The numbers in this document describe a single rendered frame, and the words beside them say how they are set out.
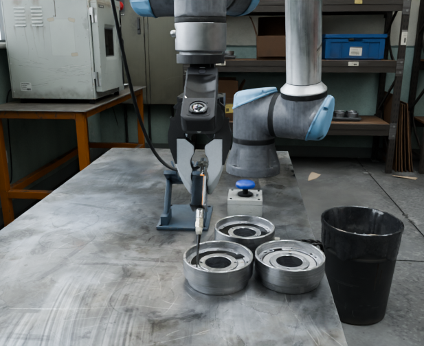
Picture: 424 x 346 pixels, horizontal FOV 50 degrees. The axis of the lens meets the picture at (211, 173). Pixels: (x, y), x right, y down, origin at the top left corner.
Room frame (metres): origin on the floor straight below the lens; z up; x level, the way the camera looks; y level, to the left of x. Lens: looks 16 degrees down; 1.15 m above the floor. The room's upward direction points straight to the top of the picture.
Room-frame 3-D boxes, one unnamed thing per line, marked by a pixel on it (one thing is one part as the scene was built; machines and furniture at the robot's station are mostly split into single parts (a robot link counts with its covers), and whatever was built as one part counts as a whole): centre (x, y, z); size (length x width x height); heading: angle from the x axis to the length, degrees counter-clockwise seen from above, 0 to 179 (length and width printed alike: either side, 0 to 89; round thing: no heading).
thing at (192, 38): (0.69, 0.02, 1.15); 0.08 x 0.08 x 0.05
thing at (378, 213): (1.79, -0.63, 0.21); 0.34 x 0.34 x 0.43
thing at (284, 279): (0.62, -0.12, 0.82); 0.10 x 0.10 x 0.04
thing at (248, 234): (0.73, -0.06, 0.82); 0.10 x 0.10 x 0.04
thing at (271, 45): (4.31, -0.60, 1.19); 0.52 x 0.42 x 0.38; 85
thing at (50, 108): (3.33, 0.95, 0.39); 1.50 x 0.62 x 0.78; 175
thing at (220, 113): (0.70, 0.02, 1.07); 0.09 x 0.08 x 0.12; 175
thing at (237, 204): (0.89, -0.07, 0.82); 0.08 x 0.07 x 0.05; 175
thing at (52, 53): (3.14, 0.92, 1.10); 0.62 x 0.61 x 0.65; 175
